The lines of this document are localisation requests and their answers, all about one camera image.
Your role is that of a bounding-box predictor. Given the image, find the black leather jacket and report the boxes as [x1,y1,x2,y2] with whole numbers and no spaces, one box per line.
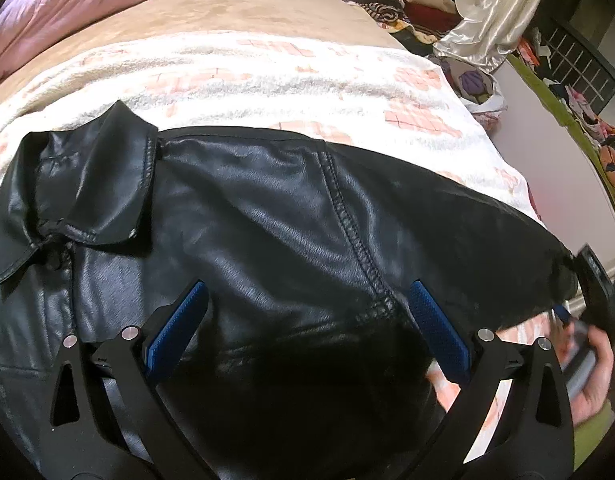
[0,103,577,479]

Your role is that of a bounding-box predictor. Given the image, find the green sleeve right forearm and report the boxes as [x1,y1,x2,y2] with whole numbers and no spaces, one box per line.
[574,400,615,469]

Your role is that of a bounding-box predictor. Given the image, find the right hand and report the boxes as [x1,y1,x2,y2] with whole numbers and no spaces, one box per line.
[551,323,614,426]

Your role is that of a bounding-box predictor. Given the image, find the black metal rack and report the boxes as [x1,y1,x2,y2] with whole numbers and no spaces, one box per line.
[542,18,615,127]

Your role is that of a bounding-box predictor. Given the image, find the purple patterned bag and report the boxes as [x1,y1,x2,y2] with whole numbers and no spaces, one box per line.
[437,56,507,119]

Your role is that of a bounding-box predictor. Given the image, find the cream satin curtain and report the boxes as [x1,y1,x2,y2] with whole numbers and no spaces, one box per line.
[433,0,541,73]

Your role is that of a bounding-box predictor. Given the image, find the white pink patterned blanket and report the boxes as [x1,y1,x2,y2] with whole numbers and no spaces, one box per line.
[0,30,540,224]

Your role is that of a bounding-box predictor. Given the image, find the beige bed sheet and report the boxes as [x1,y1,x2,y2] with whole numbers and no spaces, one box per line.
[0,0,400,104]

